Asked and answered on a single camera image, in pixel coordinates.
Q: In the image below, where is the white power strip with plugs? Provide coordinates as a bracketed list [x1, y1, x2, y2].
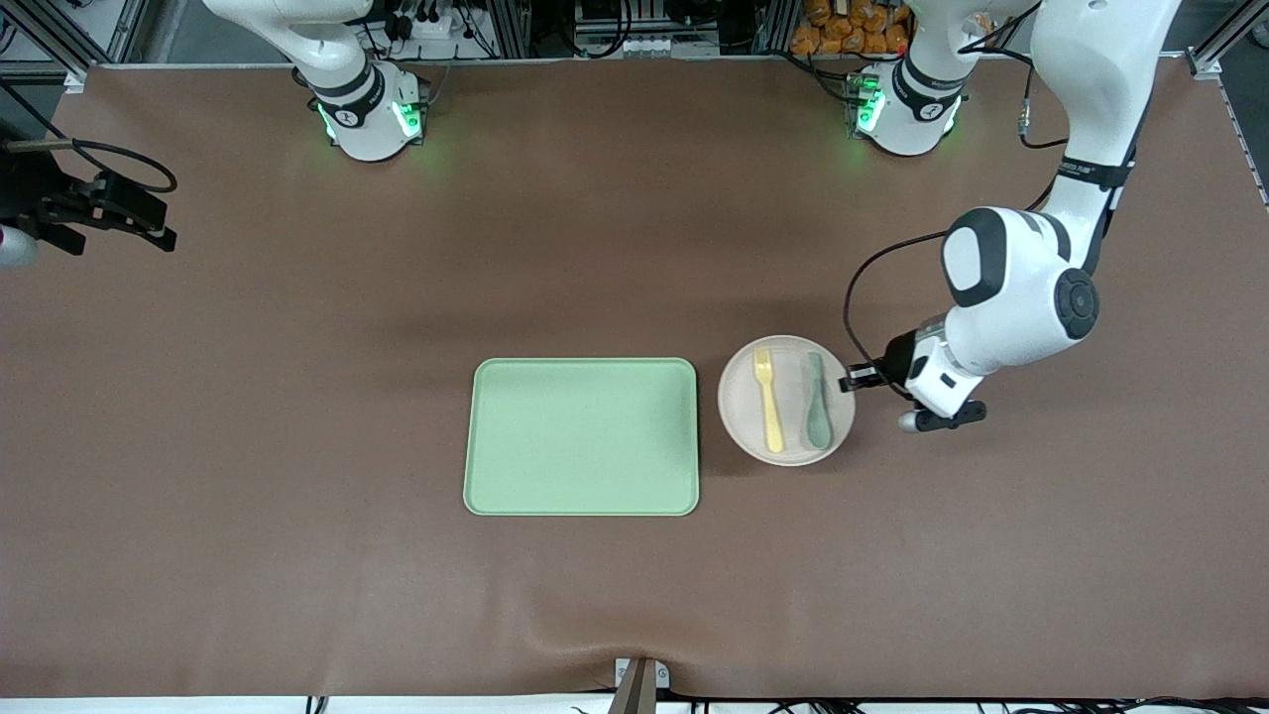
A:
[389, 5, 467, 41]

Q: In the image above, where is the white socket bar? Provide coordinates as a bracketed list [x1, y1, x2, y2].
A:
[615, 35, 720, 58]

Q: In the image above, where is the beige round plate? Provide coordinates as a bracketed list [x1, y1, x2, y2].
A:
[718, 335, 857, 467]

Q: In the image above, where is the orange packaged goods pile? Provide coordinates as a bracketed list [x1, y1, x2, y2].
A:
[790, 0, 913, 56]

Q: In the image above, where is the brown table cover mat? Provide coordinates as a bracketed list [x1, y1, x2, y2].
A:
[0, 55, 1269, 700]

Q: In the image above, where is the light green rectangular tray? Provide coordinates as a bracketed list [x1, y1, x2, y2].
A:
[463, 357, 701, 518]

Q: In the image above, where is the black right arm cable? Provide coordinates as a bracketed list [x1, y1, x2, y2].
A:
[0, 77, 178, 195]

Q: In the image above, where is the yellow plastic fork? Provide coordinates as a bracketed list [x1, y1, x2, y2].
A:
[753, 347, 786, 454]

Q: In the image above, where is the grey-green plastic spoon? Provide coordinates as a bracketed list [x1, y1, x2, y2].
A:
[801, 351, 834, 450]

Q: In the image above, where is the metal table clamp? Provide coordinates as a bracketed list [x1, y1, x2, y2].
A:
[615, 657, 670, 714]

